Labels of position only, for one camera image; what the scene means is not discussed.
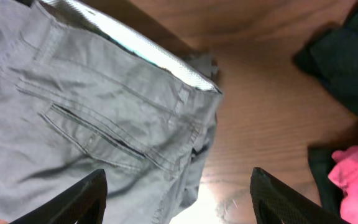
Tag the grey shorts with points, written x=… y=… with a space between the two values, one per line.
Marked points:
x=79 y=91

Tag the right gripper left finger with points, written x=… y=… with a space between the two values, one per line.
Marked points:
x=82 y=203

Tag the black garment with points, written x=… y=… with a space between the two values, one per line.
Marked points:
x=321 y=164

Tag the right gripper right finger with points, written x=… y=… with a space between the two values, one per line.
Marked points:
x=274 y=202

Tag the folded navy blue shorts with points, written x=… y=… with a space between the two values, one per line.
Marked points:
x=332 y=58

